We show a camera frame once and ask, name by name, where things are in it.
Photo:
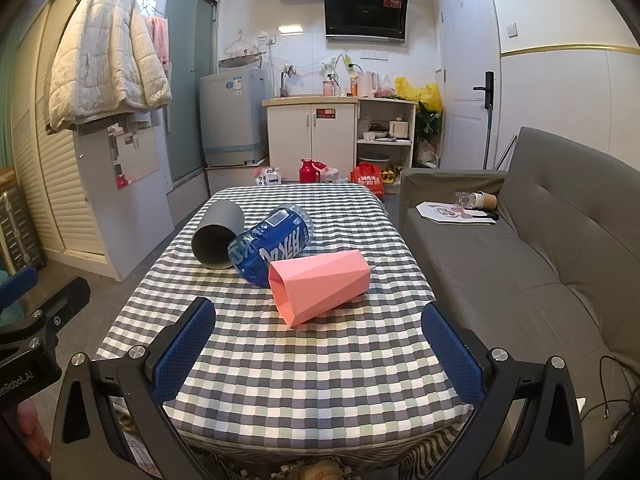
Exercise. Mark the dark ribbed suitcase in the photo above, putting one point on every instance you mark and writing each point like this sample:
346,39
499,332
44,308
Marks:
20,225

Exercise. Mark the white clothes hanger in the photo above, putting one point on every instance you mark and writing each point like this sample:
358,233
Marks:
240,47

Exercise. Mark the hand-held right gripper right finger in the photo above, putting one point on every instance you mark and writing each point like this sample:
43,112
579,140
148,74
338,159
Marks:
452,360

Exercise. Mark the pink towel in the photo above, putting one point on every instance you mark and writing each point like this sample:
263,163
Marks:
160,40

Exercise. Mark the pink faceted cup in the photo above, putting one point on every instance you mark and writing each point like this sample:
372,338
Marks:
320,287

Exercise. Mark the white electric kettle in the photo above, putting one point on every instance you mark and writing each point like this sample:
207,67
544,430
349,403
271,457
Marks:
368,85

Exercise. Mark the frosted glass door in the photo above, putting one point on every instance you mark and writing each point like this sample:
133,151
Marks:
187,85

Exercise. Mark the pink bottle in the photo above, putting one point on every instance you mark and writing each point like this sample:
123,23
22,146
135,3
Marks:
328,88

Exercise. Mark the white sink cabinet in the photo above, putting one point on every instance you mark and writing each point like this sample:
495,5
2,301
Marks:
310,135

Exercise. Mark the person's left hand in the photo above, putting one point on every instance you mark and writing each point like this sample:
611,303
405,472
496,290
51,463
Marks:
34,427

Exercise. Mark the grey sofa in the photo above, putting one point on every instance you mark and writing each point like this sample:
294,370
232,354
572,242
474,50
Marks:
540,260

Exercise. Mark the grey checkered tablecloth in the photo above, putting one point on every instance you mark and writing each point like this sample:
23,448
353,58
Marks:
280,375

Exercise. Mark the white open shelf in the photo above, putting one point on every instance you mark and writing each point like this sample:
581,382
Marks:
385,147

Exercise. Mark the red plastic bag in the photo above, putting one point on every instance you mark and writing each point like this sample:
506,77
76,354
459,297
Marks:
367,177

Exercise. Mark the black pan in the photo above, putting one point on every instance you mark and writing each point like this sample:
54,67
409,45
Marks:
374,158

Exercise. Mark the grey washing machine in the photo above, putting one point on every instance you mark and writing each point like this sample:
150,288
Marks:
232,115

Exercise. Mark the grey cup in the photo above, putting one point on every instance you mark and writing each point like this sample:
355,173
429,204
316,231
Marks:
216,235

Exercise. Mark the yellow plastic bag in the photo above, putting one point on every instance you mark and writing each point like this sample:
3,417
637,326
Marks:
422,94

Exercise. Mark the white padded jacket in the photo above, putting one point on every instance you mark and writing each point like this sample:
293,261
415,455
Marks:
107,60

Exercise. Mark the metal faucet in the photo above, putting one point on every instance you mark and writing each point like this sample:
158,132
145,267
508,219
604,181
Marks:
285,80

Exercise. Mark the orange bottle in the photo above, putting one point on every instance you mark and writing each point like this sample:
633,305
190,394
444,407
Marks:
354,87

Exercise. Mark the brown paper cup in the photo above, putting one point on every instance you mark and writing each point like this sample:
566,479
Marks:
487,201

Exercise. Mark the black range hood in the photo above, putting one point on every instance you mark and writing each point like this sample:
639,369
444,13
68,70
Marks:
365,7

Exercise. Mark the red thermos jug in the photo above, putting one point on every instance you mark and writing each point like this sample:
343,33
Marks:
309,171

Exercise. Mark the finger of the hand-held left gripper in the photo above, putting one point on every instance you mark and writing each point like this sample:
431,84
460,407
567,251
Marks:
60,305
17,287

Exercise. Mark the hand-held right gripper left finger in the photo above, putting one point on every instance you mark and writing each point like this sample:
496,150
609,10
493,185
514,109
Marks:
184,352

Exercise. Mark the green potted plant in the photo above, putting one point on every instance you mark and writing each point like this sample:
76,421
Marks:
427,122

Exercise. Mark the white louvred wardrobe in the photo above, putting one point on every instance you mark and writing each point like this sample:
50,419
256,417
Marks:
55,185

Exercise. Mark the white door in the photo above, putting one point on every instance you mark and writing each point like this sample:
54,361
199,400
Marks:
467,75

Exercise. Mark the clear plastic bottle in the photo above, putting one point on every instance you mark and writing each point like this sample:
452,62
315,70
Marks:
464,199

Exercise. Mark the white printed paper card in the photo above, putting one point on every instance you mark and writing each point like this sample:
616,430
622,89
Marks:
445,212

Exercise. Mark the blue printed plastic bottle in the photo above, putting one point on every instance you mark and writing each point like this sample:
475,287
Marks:
272,245

